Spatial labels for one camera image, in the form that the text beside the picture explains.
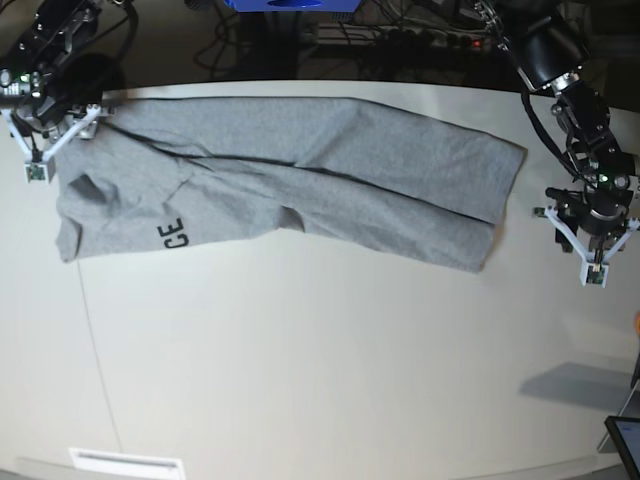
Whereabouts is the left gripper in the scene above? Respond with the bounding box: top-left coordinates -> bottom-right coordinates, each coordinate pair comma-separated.
532,188 -> 639,263

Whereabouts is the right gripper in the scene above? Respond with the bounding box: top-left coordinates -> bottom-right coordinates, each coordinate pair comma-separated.
1,99 -> 116,163

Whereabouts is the grey T-shirt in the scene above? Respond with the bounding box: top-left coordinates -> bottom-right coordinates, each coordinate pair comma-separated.
56,97 -> 526,272

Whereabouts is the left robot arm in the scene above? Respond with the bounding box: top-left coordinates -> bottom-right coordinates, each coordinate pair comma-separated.
474,1 -> 639,268

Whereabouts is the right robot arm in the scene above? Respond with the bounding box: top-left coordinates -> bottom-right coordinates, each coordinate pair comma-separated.
1,1 -> 139,170

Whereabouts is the black tablet on stand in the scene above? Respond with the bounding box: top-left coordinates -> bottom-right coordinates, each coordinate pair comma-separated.
605,416 -> 639,480

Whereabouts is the blue box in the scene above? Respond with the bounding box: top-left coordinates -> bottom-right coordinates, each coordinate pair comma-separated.
225,0 -> 361,13

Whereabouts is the black power strip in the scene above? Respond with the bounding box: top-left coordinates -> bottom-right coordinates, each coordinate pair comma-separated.
311,23 -> 491,52

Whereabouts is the white label strip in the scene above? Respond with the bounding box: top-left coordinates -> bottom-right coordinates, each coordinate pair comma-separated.
69,448 -> 186,479

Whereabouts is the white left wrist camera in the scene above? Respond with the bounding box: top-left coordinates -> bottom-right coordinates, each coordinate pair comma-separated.
579,261 -> 609,288

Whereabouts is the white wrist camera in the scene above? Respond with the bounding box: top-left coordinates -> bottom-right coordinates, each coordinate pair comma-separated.
24,160 -> 56,184
579,261 -> 609,288

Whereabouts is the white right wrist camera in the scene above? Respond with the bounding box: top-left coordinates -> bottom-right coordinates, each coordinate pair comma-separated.
24,160 -> 56,184

